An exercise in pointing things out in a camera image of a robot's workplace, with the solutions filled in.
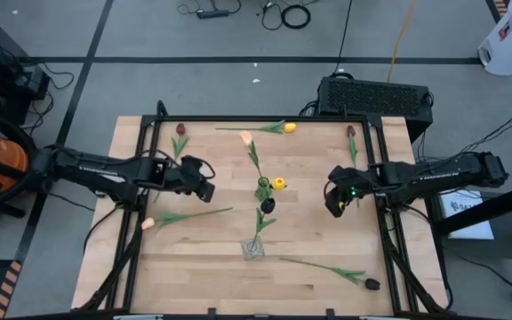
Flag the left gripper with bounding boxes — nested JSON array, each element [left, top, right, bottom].
[[166, 155, 216, 204]]

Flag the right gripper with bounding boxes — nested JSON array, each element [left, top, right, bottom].
[[324, 164, 372, 219]]

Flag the yellow artificial tulip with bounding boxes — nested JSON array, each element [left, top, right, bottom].
[[214, 119, 298, 135], [264, 176, 288, 192]]

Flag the black artificial tulip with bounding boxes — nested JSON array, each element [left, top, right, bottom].
[[278, 256, 382, 292], [249, 197, 278, 252]]

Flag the peach artificial tulip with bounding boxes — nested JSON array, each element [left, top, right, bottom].
[[239, 129, 266, 181], [140, 206, 235, 231]]

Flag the dark red artificial tulip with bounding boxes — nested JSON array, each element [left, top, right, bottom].
[[345, 124, 362, 209], [152, 122, 190, 204]]

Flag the clear glass vase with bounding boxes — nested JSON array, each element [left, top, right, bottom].
[[239, 235, 266, 262]]

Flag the green glass vase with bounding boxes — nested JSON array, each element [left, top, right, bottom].
[[254, 176, 275, 204]]

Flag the black perforated computer case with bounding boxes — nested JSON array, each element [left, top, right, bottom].
[[316, 76, 435, 143]]

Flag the white printed sheet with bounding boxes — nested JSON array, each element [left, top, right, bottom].
[[440, 188, 495, 241]]

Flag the black metal stand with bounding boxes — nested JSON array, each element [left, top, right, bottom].
[[431, 177, 512, 306]]

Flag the black power strip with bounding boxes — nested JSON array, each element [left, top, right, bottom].
[[196, 8, 230, 20]]

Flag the orange black vacuum cleaner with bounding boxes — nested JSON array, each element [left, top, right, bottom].
[[0, 110, 39, 232]]

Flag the black aluminium table frame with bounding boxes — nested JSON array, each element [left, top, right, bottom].
[[76, 100, 455, 320]]

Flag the long black cable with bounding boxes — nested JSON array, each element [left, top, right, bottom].
[[333, 0, 354, 76]]

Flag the yellow cable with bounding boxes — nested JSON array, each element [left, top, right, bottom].
[[387, 0, 419, 84]]

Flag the coiled black cable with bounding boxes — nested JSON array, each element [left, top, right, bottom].
[[280, 4, 313, 30]]

